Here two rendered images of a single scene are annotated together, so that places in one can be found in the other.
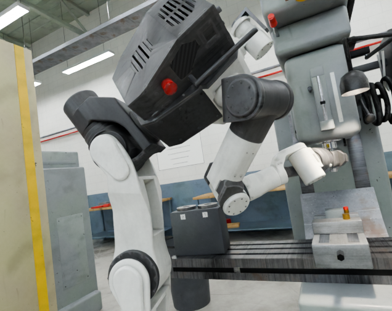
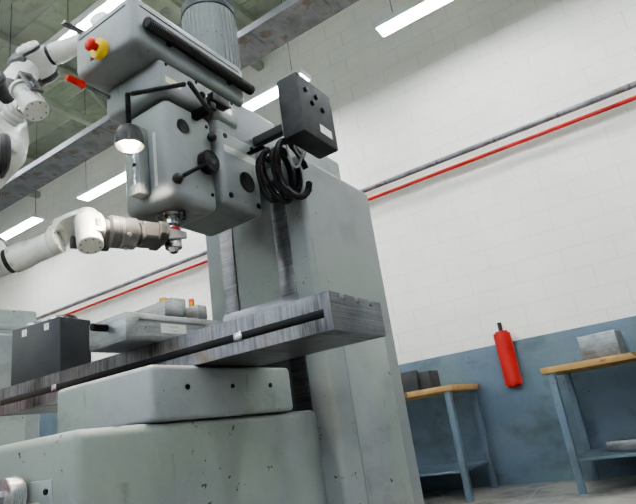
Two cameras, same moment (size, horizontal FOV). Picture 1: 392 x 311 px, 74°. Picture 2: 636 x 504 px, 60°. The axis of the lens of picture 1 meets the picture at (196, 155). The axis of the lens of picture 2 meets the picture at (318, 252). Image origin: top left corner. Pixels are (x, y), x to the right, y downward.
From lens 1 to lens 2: 129 cm
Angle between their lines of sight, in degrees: 15
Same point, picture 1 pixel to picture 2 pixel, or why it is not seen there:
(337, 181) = (263, 291)
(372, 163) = (299, 260)
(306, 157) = (80, 220)
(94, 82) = not seen: hidden behind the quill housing
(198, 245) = (34, 369)
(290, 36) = (118, 97)
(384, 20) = (614, 71)
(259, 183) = (19, 248)
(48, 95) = not seen: hidden behind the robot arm
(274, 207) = (443, 437)
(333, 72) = (154, 132)
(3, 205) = not seen: outside the picture
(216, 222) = (56, 335)
